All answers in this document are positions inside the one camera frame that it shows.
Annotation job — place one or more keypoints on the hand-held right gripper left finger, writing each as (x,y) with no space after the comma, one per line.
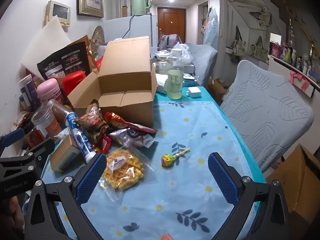
(91,180)

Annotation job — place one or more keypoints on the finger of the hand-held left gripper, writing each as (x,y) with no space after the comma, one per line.
(40,148)
(13,136)

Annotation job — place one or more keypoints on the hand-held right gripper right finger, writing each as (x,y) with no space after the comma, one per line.
(222,180)

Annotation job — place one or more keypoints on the yellow waffle packet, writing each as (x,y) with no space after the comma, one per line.
(125,171)

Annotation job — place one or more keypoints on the red gold print packet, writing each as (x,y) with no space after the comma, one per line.
(103,143)

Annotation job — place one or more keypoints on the green yellow lollipop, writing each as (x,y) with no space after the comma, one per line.
(166,160)

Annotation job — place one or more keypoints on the brown gold cereal packet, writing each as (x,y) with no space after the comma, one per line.
(93,120)

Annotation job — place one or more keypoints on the silver purple snack packet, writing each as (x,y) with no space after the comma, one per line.
(135,136)

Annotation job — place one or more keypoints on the long red snack packet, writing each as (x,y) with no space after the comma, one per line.
(130,125)

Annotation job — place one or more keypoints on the person's left hand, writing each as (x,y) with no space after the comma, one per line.
(8,217)

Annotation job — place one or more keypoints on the small kraft paper box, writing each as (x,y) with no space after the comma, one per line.
(63,155)

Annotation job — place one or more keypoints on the clear jar orange label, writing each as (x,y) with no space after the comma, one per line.
(46,123)

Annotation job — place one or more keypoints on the blue white tube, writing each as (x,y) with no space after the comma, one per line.
(81,137)

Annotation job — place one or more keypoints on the purple label jar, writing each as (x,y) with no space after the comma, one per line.
(28,92)

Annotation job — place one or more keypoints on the pink lid canister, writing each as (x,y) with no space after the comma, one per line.
(50,91)

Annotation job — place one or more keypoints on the large cardboard box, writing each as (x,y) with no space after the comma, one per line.
(297,180)

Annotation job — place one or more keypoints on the red plastic canister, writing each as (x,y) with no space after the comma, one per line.
(73,81)

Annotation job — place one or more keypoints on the chair with leaf cover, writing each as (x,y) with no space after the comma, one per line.
(202,57)
(262,110)

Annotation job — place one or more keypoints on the small brown cardboard box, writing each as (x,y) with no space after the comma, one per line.
(216,90)

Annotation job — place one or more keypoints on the white charger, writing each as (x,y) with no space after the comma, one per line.
(193,92)

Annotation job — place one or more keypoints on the black snack bag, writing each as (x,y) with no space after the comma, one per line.
(67,60)

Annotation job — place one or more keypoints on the white foam board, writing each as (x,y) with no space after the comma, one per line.
(52,37)

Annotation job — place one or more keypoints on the clear bottle yellow liquid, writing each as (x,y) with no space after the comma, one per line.
(175,82)

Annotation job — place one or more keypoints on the pink gift box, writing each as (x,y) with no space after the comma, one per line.
(298,80)

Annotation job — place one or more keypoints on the decorative plate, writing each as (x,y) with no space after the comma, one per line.
(97,36)

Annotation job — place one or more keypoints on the clear glass jar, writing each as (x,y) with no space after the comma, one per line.
(163,62)

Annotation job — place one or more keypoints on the white plastic bag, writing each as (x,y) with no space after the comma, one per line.
(183,53)

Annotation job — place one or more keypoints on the hanging tote bag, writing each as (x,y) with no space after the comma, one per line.
(260,50)
(236,46)

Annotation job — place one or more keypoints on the row of shelf bottles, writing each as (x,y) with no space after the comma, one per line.
(295,55)

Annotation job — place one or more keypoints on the patterned backpack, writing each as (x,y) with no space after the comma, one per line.
(171,41)

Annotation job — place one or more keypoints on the white refrigerator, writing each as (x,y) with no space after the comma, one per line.
(135,27)

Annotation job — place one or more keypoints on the brown wooden door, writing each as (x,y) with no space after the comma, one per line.
(172,22)

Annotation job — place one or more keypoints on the green electric kettle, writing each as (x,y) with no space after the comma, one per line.
(140,5)

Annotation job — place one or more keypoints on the wall intercom panel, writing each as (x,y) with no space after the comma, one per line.
(58,12)

